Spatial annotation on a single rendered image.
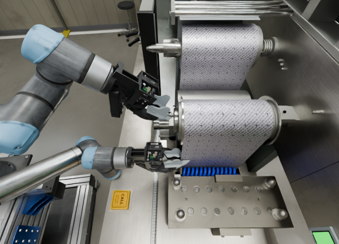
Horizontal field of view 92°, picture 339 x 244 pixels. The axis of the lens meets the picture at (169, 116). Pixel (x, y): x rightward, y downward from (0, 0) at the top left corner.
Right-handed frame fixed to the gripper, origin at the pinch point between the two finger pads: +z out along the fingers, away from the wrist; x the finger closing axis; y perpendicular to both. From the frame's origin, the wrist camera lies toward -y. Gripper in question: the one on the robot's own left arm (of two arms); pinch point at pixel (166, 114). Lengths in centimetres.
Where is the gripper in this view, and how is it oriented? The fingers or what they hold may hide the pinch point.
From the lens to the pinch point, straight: 50.7
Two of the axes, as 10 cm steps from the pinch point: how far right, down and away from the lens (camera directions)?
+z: 7.7, 3.8, 5.2
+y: 6.4, -4.6, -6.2
